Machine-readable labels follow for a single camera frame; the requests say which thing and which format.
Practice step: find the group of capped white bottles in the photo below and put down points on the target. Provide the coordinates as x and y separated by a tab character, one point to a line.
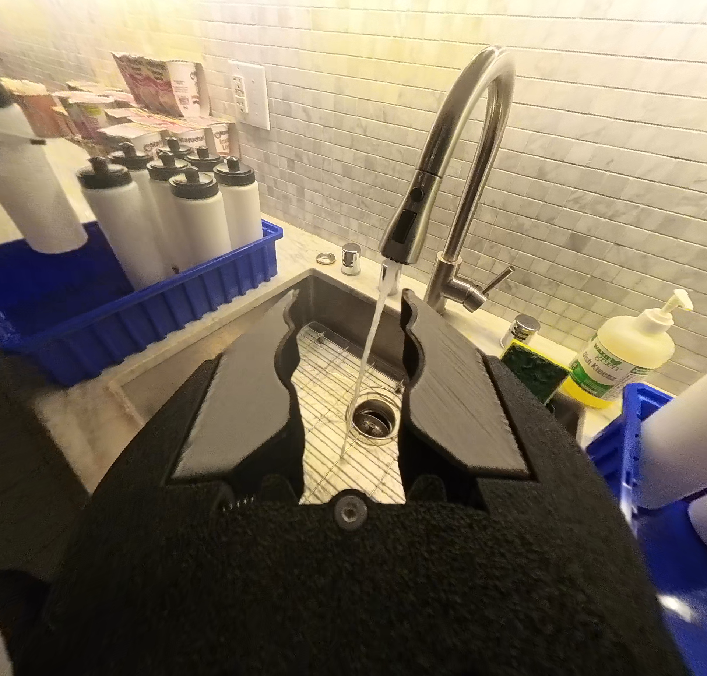
193	223

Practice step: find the brown box of stir sticks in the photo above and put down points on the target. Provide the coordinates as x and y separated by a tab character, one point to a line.
36	110

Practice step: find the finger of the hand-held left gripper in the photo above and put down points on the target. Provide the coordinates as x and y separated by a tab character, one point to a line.
22	137

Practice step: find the dish soap pump bottle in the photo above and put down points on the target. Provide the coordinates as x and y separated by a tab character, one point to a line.
624	355

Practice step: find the blue plastic bin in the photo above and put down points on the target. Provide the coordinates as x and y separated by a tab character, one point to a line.
165	322
674	549

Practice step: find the stainless pull-down faucet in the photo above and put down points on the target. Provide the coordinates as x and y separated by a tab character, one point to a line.
475	112

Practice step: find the sink drain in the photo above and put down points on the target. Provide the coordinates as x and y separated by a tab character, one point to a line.
373	417

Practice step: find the stainless steel sink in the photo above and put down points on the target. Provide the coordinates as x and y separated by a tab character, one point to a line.
331	300

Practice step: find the stack of printed noodle cartons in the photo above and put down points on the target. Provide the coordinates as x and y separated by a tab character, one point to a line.
160	90

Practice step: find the running water stream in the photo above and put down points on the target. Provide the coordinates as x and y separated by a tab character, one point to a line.
381	300

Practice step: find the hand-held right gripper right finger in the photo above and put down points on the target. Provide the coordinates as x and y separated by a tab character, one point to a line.
464	405

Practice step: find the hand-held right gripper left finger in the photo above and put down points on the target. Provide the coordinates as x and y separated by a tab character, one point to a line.
237	400

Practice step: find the white wall outlet plate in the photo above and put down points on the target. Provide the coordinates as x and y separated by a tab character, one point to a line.
248	93

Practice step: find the green and yellow sponge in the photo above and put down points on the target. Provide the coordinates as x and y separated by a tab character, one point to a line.
533	372

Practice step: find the white plastic squeeze bottle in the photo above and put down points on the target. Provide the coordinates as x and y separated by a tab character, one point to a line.
38	201
674	449

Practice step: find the chrome sink air gap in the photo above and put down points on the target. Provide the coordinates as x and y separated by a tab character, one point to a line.
351	259

